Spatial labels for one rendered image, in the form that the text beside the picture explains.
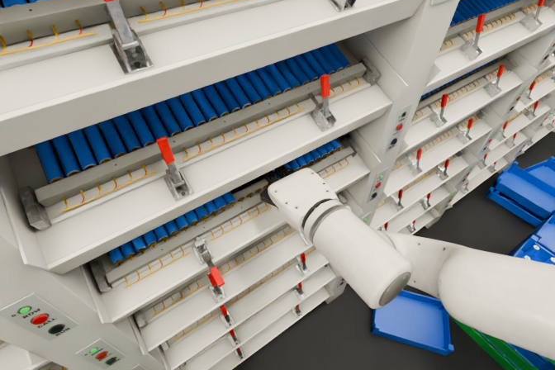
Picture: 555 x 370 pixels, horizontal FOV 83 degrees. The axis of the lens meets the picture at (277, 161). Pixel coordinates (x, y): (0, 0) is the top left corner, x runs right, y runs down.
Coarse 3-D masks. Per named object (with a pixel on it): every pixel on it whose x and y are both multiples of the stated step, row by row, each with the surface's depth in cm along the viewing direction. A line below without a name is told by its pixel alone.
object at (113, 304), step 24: (360, 144) 74; (336, 168) 73; (360, 168) 75; (240, 192) 66; (336, 192) 74; (264, 216) 65; (144, 240) 58; (216, 240) 61; (240, 240) 62; (96, 264) 53; (168, 264) 57; (192, 264) 58; (96, 288) 52; (120, 288) 54; (144, 288) 55; (168, 288) 56; (120, 312) 53
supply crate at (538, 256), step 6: (528, 240) 111; (534, 240) 109; (522, 246) 110; (528, 246) 112; (540, 246) 110; (516, 252) 109; (522, 252) 114; (540, 252) 111; (546, 252) 110; (534, 258) 113; (540, 258) 112; (546, 258) 110
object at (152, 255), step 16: (336, 160) 72; (320, 176) 70; (240, 208) 62; (208, 224) 60; (240, 224) 62; (176, 240) 57; (144, 256) 55; (160, 256) 56; (112, 272) 53; (128, 272) 53
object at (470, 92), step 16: (496, 64) 99; (512, 64) 101; (528, 64) 99; (464, 80) 93; (480, 80) 98; (496, 80) 93; (512, 80) 101; (432, 96) 87; (448, 96) 92; (464, 96) 92; (480, 96) 95; (496, 96) 96; (416, 112) 86; (432, 112) 87; (448, 112) 89; (464, 112) 90; (416, 128) 84; (432, 128) 85; (416, 144) 82
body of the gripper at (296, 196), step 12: (288, 180) 58; (300, 180) 58; (312, 180) 58; (276, 192) 56; (288, 192) 56; (300, 192) 55; (312, 192) 55; (324, 192) 55; (276, 204) 56; (288, 204) 54; (300, 204) 53; (312, 204) 53; (288, 216) 54; (300, 216) 52; (300, 228) 53
